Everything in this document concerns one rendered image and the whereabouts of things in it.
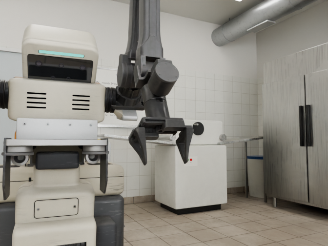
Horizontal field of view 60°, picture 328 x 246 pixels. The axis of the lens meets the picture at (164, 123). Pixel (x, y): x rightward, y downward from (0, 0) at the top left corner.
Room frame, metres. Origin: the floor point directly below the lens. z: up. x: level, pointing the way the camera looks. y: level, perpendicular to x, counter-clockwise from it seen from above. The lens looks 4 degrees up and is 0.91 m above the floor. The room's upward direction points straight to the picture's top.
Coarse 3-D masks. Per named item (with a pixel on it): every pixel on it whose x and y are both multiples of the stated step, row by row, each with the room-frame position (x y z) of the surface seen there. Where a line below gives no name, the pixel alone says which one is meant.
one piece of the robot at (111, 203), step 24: (0, 168) 1.03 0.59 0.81; (24, 168) 1.06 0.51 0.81; (96, 168) 1.14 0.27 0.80; (120, 168) 1.18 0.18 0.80; (0, 192) 1.02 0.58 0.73; (96, 192) 1.14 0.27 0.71; (120, 192) 1.18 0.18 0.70; (0, 216) 1.02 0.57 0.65; (96, 216) 1.14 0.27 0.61; (120, 216) 1.18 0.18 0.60; (0, 240) 1.02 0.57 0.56; (120, 240) 1.18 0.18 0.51
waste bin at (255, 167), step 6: (252, 156) 4.79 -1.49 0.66; (258, 156) 4.79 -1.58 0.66; (252, 162) 4.72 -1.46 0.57; (258, 162) 4.65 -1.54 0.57; (252, 168) 4.73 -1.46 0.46; (258, 168) 4.66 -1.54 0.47; (252, 174) 4.74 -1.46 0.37; (258, 174) 4.67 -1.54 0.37; (252, 180) 4.75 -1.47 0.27; (258, 180) 4.67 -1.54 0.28; (252, 186) 4.76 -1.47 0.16; (258, 186) 4.68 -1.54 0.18; (252, 192) 4.78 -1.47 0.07; (258, 192) 4.69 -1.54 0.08
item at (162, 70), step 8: (160, 64) 0.63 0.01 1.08; (168, 64) 0.63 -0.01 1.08; (136, 72) 0.71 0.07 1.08; (152, 72) 0.66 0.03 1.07; (160, 72) 0.62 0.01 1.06; (168, 72) 0.62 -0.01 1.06; (176, 72) 0.63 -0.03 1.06; (136, 80) 0.71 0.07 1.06; (144, 80) 0.70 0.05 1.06; (152, 80) 0.63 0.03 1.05; (160, 80) 0.61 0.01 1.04; (168, 80) 0.61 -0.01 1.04; (176, 80) 0.62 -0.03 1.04; (152, 88) 0.65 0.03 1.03; (160, 88) 0.63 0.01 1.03; (168, 88) 0.64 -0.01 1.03
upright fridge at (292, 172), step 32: (288, 64) 3.69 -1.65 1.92; (320, 64) 3.30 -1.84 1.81; (288, 96) 3.65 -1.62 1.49; (320, 96) 3.26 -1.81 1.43; (288, 128) 3.66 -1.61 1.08; (320, 128) 3.27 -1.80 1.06; (288, 160) 3.68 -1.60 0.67; (320, 160) 3.29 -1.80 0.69; (288, 192) 3.69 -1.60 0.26; (320, 192) 3.30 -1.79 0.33
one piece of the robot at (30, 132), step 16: (16, 128) 0.78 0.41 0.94; (32, 128) 0.79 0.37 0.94; (48, 128) 0.81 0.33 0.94; (64, 128) 0.83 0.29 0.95; (80, 128) 0.84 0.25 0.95; (96, 128) 0.86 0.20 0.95; (16, 144) 0.70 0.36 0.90; (32, 144) 0.71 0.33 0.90; (48, 144) 0.73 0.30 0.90; (64, 144) 0.74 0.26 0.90; (80, 144) 0.76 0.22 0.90; (96, 144) 0.77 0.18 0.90; (16, 160) 0.80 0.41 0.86; (48, 160) 0.82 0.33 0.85; (64, 160) 0.84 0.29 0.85; (96, 160) 0.87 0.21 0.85
